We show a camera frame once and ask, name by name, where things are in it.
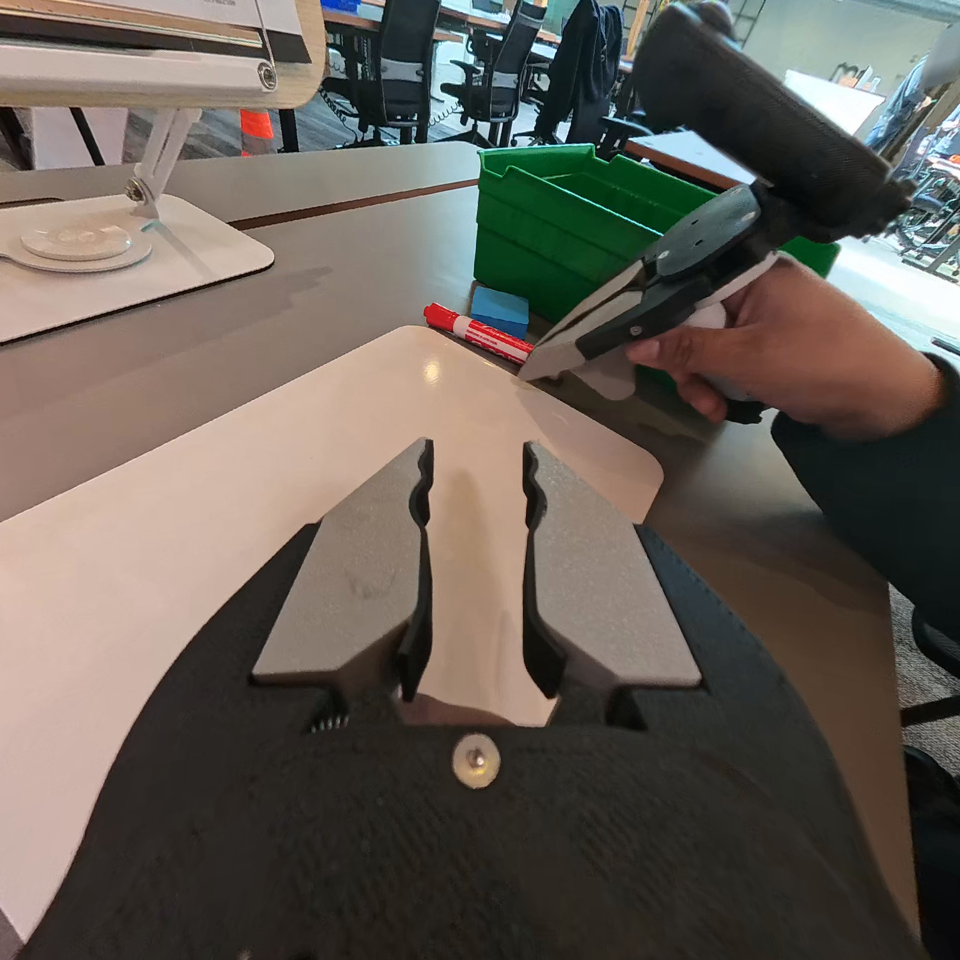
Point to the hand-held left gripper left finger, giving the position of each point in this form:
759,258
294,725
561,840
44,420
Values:
352,600

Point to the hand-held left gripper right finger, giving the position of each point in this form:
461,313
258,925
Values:
607,600

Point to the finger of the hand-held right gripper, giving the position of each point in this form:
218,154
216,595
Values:
600,300
592,371

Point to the blue eraser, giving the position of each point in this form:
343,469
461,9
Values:
501,309

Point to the red dry-erase marker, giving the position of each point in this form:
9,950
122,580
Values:
495,341

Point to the white whiteboard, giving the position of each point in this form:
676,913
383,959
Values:
187,487

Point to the person's right hand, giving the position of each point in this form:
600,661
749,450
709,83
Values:
810,360

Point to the wooden top desk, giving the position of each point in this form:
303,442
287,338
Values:
675,154

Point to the dark jacket on chair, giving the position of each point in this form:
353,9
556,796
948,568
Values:
581,67

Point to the black mesh office chair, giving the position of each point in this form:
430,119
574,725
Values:
502,75
405,67

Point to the person's black chair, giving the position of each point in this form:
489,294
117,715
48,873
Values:
930,645

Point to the orange traffic cone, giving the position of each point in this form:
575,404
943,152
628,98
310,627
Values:
257,131

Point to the clear acrylic stand foot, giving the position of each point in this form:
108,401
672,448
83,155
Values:
82,244

